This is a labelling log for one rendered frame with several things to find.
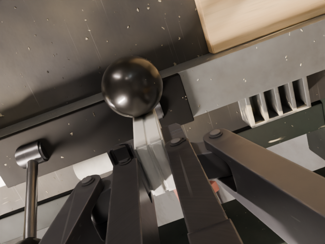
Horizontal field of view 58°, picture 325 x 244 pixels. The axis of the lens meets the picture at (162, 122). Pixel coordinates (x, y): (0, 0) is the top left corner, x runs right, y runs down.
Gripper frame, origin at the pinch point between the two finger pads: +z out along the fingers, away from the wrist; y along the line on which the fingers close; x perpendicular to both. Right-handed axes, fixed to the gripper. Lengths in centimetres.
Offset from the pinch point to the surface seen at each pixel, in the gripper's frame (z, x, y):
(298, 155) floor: 151, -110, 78
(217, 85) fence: 11.6, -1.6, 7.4
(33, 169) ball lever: 8.6, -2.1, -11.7
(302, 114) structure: 20.6, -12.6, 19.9
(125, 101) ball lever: -0.4, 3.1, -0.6
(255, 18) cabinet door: 13.7, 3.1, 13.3
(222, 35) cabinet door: 13.7, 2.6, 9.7
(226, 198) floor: 225, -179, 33
